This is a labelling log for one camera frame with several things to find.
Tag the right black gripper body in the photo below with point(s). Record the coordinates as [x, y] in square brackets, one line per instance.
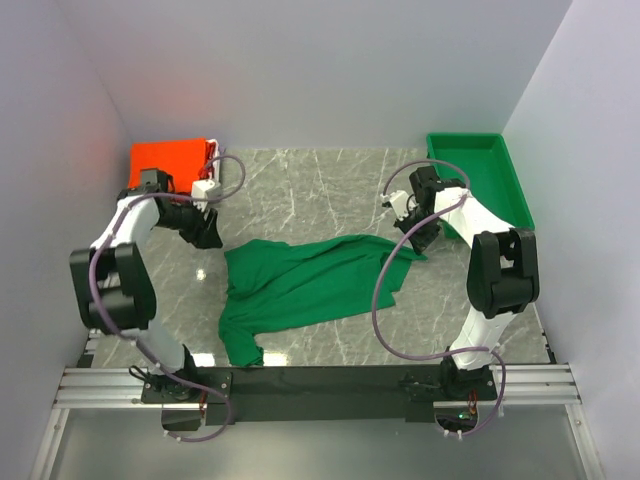
[424, 234]

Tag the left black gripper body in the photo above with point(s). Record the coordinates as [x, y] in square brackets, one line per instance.
[187, 219]

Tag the green t shirt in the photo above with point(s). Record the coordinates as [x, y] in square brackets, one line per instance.
[274, 286]

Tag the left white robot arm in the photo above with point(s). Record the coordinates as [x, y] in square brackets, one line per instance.
[113, 288]

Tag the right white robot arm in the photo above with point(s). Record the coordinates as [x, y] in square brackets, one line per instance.
[502, 276]

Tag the folded red white t shirt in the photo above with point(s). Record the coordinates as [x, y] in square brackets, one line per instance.
[211, 167]

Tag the folded orange t shirt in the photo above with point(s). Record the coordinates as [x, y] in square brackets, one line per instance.
[182, 159]

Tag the green plastic bin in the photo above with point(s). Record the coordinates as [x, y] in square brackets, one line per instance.
[496, 200]

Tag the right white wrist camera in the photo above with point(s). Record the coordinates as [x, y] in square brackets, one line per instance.
[400, 202]

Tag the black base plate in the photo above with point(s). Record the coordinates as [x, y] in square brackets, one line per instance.
[272, 394]

